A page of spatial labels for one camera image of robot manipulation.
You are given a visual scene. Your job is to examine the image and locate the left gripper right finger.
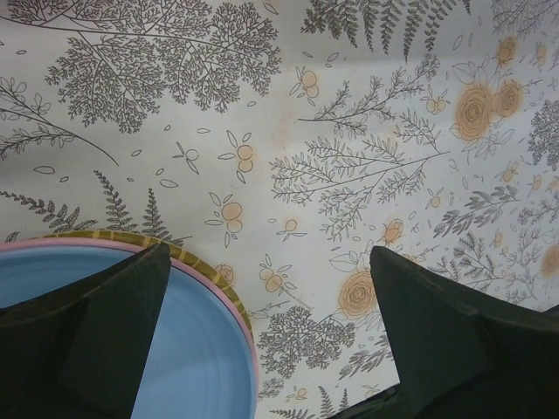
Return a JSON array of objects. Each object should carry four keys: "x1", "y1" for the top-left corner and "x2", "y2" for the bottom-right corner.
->
[{"x1": 341, "y1": 246, "x2": 558, "y2": 418}]

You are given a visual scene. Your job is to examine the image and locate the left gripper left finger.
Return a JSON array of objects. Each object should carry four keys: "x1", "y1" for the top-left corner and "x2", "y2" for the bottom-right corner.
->
[{"x1": 1, "y1": 244, "x2": 171, "y2": 418}]

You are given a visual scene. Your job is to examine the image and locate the blue round plate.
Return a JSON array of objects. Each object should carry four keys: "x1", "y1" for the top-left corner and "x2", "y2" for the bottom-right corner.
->
[{"x1": 1, "y1": 245, "x2": 257, "y2": 418}]

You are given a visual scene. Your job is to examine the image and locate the pink round plate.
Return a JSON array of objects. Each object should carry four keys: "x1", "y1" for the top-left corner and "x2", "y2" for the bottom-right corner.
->
[{"x1": 1, "y1": 235, "x2": 259, "y2": 396}]

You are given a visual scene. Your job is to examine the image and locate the yellow woven plate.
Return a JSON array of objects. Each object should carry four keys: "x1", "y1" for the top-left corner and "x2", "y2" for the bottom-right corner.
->
[{"x1": 44, "y1": 230, "x2": 254, "y2": 342}]

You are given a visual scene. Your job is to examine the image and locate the floral table mat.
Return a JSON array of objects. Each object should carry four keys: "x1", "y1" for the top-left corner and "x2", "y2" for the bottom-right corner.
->
[{"x1": 1, "y1": 1, "x2": 558, "y2": 418}]

